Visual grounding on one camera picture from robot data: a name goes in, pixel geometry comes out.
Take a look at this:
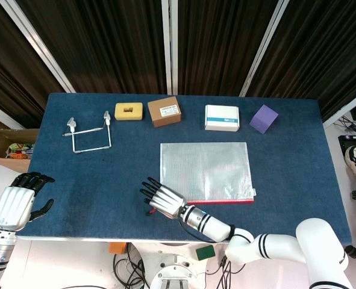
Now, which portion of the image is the white frame beam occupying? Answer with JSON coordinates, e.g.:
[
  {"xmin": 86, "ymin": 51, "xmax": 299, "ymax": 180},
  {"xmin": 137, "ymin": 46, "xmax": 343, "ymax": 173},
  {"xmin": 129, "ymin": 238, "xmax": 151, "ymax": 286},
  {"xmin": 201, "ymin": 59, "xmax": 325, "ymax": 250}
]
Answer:
[
  {"xmin": 0, "ymin": 98, "xmax": 19, "ymax": 131},
  {"xmin": 322, "ymin": 90, "xmax": 356, "ymax": 128}
]

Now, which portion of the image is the orange block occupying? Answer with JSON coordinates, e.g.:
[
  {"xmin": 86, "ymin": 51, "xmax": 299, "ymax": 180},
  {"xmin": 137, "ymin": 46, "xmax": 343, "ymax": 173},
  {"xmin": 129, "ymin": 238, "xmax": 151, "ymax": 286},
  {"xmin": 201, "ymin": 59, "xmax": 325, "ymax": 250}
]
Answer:
[{"xmin": 108, "ymin": 242, "xmax": 127, "ymax": 254}]

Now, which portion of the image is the floor cable tangle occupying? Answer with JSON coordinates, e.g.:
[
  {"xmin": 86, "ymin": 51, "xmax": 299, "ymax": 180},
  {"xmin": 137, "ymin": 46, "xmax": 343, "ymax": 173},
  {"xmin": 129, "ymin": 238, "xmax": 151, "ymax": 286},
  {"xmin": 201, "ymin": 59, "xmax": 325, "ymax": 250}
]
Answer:
[{"xmin": 339, "ymin": 116, "xmax": 356, "ymax": 137}]

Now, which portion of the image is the brown cardboard box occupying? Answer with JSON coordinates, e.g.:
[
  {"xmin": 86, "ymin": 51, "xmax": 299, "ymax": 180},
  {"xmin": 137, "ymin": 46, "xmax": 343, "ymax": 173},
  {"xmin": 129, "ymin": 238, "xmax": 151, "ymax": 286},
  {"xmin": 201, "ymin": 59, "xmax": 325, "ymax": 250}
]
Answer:
[{"xmin": 147, "ymin": 96, "xmax": 183, "ymax": 128}]

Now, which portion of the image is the white frame post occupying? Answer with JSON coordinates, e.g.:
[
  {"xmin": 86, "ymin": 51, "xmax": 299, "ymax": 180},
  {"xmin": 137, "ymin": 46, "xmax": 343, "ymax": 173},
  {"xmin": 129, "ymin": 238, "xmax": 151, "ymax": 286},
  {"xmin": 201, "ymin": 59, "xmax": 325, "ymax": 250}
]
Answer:
[
  {"xmin": 161, "ymin": 0, "xmax": 179, "ymax": 96},
  {"xmin": 239, "ymin": 0, "xmax": 296, "ymax": 98},
  {"xmin": 0, "ymin": 0, "xmax": 77, "ymax": 93}
]

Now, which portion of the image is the colourful snack packet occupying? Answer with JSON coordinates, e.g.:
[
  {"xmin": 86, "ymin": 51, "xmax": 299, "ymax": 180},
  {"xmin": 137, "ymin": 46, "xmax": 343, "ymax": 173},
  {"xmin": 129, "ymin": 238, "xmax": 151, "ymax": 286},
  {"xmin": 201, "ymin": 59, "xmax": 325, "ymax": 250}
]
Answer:
[{"xmin": 5, "ymin": 142, "xmax": 34, "ymax": 160}]

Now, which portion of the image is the yellow sponge block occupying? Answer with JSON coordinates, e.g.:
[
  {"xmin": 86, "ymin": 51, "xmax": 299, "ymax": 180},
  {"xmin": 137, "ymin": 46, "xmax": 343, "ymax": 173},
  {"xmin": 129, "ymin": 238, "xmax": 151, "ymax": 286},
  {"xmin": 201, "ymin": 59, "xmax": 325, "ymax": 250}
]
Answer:
[{"xmin": 114, "ymin": 102, "xmax": 144, "ymax": 122}]

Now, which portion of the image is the black cable bundle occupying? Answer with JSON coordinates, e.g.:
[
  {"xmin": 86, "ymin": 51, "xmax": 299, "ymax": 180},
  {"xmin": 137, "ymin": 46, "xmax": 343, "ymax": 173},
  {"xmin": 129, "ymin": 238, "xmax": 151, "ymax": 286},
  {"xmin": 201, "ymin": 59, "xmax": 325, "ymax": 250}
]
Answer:
[
  {"xmin": 206, "ymin": 255, "xmax": 251, "ymax": 289},
  {"xmin": 113, "ymin": 252, "xmax": 151, "ymax": 289}
]

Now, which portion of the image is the black curtain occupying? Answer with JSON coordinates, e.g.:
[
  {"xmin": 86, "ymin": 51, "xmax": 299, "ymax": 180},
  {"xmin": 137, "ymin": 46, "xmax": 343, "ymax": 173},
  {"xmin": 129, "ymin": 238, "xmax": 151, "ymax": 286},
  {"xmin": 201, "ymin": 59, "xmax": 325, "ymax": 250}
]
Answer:
[
  {"xmin": 246, "ymin": 0, "xmax": 356, "ymax": 122},
  {"xmin": 176, "ymin": 0, "xmax": 280, "ymax": 96},
  {"xmin": 14, "ymin": 0, "xmax": 170, "ymax": 95},
  {"xmin": 0, "ymin": 0, "xmax": 67, "ymax": 129}
]

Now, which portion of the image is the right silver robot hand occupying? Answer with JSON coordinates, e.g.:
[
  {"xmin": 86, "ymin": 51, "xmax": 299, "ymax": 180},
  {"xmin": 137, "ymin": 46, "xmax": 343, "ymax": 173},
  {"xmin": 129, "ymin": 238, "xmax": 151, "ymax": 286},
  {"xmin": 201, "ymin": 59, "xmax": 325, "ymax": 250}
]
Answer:
[{"xmin": 139, "ymin": 176, "xmax": 187, "ymax": 220}]

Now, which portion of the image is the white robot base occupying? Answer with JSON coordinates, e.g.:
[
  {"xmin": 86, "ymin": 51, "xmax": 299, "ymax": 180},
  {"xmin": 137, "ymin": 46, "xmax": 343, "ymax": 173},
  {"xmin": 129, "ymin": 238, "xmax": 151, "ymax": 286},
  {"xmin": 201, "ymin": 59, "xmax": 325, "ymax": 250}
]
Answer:
[{"xmin": 132, "ymin": 242, "xmax": 210, "ymax": 289}]

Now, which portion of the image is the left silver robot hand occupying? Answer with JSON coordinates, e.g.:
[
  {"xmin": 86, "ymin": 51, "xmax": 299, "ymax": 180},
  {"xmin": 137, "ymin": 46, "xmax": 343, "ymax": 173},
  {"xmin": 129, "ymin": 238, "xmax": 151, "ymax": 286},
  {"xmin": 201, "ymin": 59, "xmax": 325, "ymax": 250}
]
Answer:
[{"xmin": 0, "ymin": 171, "xmax": 55, "ymax": 232}]

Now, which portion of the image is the black floor device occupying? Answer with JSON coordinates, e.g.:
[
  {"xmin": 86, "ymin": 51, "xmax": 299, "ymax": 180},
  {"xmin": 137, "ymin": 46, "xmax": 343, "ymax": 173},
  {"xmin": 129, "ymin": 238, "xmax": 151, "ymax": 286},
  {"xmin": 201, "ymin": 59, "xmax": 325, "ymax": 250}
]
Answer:
[{"xmin": 337, "ymin": 134, "xmax": 356, "ymax": 151}]

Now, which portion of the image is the white box blue stripe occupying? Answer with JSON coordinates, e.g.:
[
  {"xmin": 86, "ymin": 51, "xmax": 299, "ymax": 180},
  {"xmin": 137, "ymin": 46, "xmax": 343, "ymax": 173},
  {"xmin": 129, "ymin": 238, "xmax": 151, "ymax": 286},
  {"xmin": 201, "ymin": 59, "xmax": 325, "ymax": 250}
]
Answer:
[{"xmin": 204, "ymin": 104, "xmax": 240, "ymax": 132}]

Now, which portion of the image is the blue felt table mat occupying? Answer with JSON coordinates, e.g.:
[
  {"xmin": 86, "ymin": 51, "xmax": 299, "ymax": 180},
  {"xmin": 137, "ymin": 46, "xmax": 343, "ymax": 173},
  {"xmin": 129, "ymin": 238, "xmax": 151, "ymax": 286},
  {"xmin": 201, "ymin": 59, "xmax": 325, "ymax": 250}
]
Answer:
[{"xmin": 16, "ymin": 92, "xmax": 354, "ymax": 245}]

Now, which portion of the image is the purple block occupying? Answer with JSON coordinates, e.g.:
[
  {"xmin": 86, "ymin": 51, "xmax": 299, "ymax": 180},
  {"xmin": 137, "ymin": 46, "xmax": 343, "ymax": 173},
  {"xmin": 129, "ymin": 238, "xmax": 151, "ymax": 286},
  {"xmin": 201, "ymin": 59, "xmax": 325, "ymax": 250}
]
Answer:
[{"xmin": 249, "ymin": 104, "xmax": 279, "ymax": 135}]

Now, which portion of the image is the green pad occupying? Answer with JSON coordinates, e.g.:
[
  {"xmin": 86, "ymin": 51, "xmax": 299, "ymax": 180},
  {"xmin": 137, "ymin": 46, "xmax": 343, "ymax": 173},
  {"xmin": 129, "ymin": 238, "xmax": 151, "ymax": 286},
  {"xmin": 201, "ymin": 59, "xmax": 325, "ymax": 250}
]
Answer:
[{"xmin": 195, "ymin": 245, "xmax": 216, "ymax": 260}]

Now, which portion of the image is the white wire stand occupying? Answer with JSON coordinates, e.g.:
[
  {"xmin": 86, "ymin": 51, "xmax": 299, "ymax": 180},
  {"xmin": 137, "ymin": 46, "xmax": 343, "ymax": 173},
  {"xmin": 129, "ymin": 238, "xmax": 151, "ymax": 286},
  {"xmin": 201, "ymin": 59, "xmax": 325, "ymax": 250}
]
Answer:
[{"xmin": 62, "ymin": 110, "xmax": 114, "ymax": 155}]

